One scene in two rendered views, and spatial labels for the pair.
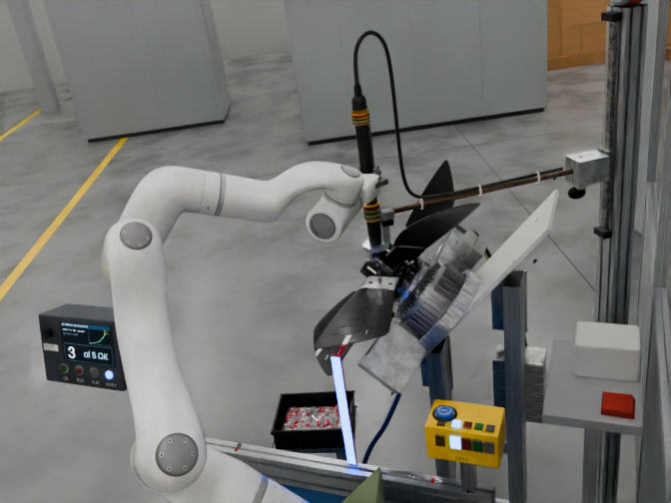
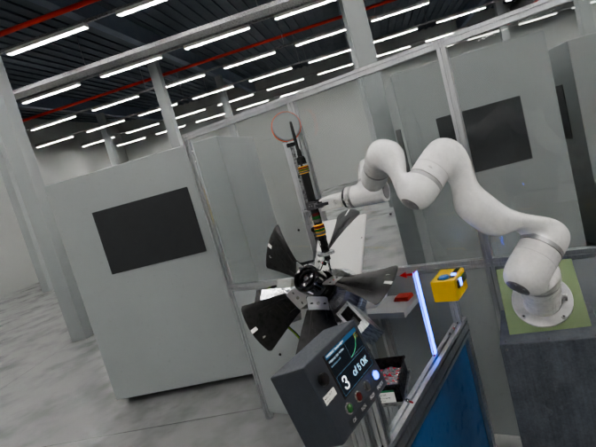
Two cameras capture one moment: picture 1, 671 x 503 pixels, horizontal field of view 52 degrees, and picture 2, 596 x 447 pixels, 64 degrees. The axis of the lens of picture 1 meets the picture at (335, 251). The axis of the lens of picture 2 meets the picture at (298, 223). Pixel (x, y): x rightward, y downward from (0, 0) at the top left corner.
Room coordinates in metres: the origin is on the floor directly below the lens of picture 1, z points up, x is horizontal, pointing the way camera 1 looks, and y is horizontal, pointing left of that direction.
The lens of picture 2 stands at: (1.36, 1.78, 1.69)
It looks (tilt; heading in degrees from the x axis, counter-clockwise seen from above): 7 degrees down; 281
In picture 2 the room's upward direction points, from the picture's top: 15 degrees counter-clockwise
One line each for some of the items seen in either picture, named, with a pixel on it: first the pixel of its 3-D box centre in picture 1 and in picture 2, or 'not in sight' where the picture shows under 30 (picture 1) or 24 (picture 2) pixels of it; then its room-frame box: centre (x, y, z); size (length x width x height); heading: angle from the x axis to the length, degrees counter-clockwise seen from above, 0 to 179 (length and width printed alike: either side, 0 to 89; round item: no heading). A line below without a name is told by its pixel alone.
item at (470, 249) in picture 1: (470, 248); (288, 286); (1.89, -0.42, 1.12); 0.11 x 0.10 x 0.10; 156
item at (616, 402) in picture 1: (618, 404); (403, 296); (1.38, -0.67, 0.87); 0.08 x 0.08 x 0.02; 64
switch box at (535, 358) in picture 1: (519, 383); not in sight; (1.70, -0.51, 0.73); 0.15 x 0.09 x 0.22; 66
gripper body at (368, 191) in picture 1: (353, 190); (336, 199); (1.53, -0.07, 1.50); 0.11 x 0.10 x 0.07; 156
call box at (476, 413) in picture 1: (465, 434); (450, 286); (1.18, -0.23, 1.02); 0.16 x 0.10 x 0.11; 66
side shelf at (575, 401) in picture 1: (593, 382); (380, 307); (1.51, -0.66, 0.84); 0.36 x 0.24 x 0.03; 156
